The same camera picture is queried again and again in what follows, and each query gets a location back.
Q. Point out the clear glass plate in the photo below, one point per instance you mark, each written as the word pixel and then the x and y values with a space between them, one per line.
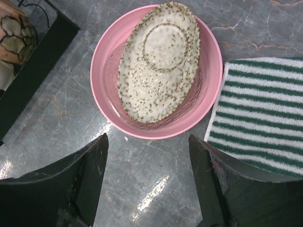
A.
pixel 110 74

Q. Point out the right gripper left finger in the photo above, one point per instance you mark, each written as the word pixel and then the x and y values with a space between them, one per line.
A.
pixel 62 194

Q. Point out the pink plate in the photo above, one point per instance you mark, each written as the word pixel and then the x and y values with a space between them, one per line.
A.
pixel 211 66

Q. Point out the striped towel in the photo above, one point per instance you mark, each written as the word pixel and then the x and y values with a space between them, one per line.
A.
pixel 257 117

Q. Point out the black wire dish rack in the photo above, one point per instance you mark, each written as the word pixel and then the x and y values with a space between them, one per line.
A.
pixel 35 70

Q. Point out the brown bowl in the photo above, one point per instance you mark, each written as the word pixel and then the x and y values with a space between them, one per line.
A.
pixel 18 38

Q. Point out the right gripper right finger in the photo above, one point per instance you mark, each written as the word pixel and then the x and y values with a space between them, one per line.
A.
pixel 232 193

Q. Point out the speckled grey plate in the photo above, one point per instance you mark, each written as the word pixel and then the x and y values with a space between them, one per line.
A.
pixel 159 62

